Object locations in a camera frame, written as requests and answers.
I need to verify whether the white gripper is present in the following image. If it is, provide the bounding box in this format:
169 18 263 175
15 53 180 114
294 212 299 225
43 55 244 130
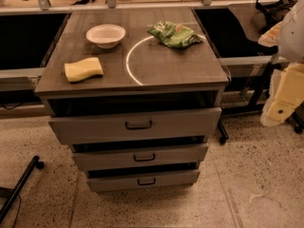
259 63 304 127

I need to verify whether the grey top drawer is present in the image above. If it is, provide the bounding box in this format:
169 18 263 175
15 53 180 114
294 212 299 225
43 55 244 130
49 107 221 144

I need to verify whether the grey drawer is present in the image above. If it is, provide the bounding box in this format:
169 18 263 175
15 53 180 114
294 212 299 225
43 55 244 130
87 169 200 193
49 107 221 144
72 143 208 171

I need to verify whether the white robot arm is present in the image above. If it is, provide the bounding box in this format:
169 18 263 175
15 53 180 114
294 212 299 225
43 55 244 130
258 0 304 126

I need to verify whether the grey middle drawer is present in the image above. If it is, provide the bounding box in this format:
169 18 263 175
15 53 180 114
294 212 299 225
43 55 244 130
72 143 208 171

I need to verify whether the grey drawer cabinet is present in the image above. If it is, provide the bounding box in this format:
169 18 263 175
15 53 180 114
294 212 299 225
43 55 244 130
35 8 228 180

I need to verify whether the grey bottom drawer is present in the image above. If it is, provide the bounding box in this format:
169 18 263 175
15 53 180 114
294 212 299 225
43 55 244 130
87 169 200 193

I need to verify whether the black headset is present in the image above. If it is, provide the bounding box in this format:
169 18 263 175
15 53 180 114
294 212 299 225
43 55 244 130
256 0 295 32

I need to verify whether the black stand leg right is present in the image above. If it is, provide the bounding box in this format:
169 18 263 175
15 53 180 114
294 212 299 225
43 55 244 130
218 121 229 144

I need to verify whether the black stand leg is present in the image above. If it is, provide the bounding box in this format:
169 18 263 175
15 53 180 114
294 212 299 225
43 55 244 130
218 121 229 144
0 156 44 223

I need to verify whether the dark side table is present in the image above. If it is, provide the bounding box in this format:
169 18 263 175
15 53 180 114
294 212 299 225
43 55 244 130
227 2 286 45

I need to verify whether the green chip bag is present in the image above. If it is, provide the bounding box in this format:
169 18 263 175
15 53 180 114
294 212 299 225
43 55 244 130
147 21 202 48

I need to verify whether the white bowl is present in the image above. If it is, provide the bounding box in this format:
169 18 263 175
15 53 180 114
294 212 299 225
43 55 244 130
85 24 125 48

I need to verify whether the yellow sponge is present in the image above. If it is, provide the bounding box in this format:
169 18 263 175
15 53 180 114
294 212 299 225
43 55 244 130
65 57 104 83

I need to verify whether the black stand leg left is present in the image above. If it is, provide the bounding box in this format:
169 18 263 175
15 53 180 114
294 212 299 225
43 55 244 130
0 156 44 223

